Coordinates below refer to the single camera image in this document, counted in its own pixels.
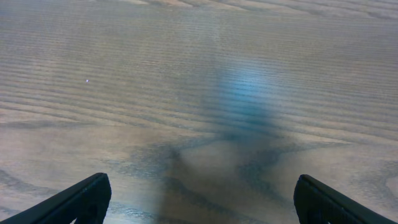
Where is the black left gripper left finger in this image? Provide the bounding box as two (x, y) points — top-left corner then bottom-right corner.
(1, 172), (111, 224)

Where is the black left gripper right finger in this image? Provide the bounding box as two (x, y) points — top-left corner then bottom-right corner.
(294, 174), (397, 224)

